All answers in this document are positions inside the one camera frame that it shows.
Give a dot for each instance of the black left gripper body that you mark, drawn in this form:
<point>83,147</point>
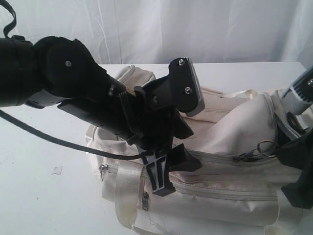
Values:
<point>153,119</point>

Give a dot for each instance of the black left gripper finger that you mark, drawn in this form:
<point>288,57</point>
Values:
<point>181,129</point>
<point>179,159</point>

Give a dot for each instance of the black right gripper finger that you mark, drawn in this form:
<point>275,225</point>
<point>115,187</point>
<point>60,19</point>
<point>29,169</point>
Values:
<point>300,193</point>

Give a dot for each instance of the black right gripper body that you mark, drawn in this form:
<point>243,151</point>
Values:
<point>294,154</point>

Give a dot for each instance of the cream fabric duffel bag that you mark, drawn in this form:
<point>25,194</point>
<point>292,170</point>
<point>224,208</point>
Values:
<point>244,194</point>

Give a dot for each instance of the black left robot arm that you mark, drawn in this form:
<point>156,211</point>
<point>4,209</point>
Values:
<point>61,72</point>

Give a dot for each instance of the white backdrop curtain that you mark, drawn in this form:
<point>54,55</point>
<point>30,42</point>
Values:
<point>158,31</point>

